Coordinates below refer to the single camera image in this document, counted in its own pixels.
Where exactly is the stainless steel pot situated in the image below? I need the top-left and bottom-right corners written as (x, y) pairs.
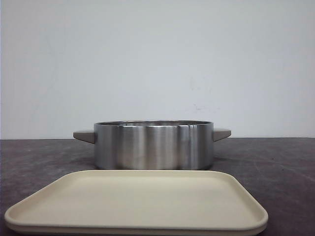
top-left (73, 120), bottom-right (231, 170)

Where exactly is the beige plastic tray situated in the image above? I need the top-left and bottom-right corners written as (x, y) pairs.
top-left (4, 170), bottom-right (268, 236)

